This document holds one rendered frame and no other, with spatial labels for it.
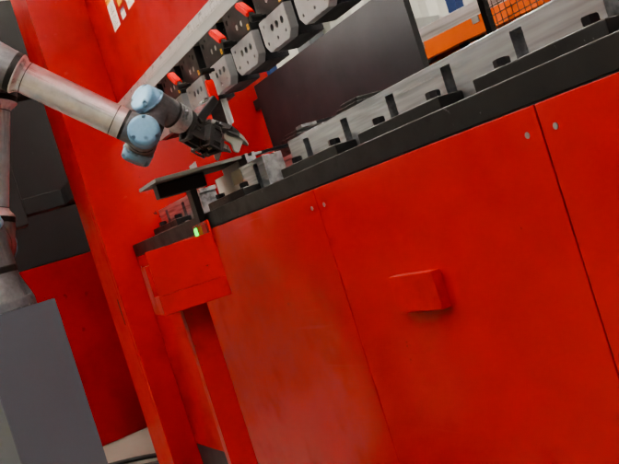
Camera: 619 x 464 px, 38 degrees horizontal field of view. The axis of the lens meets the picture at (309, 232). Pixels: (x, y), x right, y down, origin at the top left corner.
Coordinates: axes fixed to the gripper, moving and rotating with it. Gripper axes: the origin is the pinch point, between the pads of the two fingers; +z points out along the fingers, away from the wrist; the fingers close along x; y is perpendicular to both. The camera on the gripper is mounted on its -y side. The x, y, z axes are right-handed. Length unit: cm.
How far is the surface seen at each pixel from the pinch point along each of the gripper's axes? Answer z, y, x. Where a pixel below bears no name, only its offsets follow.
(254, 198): -10.7, 25.6, 17.0
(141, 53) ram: 2, -51, -47
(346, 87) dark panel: 46, -40, 5
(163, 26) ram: -10, -45, -23
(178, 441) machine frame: 76, 60, -94
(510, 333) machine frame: -29, 78, 89
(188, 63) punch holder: -6.7, -28.7, -14.4
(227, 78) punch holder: -11.6, -12.6, 6.8
